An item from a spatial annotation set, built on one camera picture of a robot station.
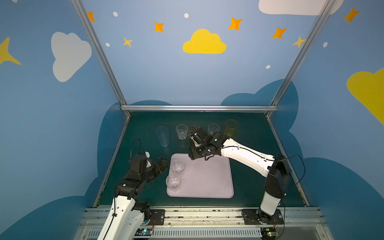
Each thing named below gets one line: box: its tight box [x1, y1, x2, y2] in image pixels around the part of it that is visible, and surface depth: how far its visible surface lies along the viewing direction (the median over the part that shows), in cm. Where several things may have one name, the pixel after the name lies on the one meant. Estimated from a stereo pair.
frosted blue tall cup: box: [156, 126, 170, 148], surface depth 100 cm
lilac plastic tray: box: [167, 153, 234, 199], surface depth 89 cm
